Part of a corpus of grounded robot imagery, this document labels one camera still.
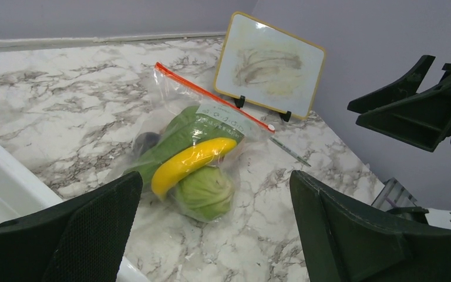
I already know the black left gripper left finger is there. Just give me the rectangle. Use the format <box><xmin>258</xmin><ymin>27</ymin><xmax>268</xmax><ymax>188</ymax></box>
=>
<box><xmin>0</xmin><ymin>172</ymin><xmax>143</xmax><ymax>281</ymax></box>

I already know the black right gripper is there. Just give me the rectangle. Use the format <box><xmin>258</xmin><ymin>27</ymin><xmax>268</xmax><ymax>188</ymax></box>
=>
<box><xmin>347</xmin><ymin>55</ymin><xmax>451</xmax><ymax>152</ymax></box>

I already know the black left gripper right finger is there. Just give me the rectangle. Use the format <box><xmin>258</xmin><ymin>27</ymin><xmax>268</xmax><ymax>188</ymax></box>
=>
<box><xmin>290</xmin><ymin>170</ymin><xmax>451</xmax><ymax>281</ymax></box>

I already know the green cabbage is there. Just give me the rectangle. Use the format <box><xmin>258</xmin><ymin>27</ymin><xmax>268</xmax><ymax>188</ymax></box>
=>
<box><xmin>173</xmin><ymin>166</ymin><xmax>236</xmax><ymax>222</ymax></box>

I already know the clear zip bag orange zipper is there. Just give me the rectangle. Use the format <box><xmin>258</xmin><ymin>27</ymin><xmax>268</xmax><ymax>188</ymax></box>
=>
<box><xmin>107</xmin><ymin>63</ymin><xmax>275</xmax><ymax>222</ymax></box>

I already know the yellow banana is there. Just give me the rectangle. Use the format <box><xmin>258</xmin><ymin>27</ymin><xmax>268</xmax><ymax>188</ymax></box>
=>
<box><xmin>151</xmin><ymin>137</ymin><xmax>237</xmax><ymax>200</ymax></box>

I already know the green leafy vegetable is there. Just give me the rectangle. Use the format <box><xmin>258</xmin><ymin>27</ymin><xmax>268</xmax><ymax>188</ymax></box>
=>
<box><xmin>123</xmin><ymin>106</ymin><xmax>244</xmax><ymax>184</ymax></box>

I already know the white plastic bin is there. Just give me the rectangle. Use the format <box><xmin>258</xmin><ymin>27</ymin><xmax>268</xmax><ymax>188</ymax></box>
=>
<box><xmin>0</xmin><ymin>146</ymin><xmax>146</xmax><ymax>281</ymax></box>

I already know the green marker pen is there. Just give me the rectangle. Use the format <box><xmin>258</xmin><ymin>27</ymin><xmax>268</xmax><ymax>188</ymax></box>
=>
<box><xmin>270</xmin><ymin>136</ymin><xmax>311</xmax><ymax>167</ymax></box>

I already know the whiteboard with wooden frame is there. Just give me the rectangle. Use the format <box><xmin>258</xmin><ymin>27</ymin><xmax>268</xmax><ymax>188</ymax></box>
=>
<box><xmin>213</xmin><ymin>11</ymin><xmax>326</xmax><ymax>119</ymax></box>

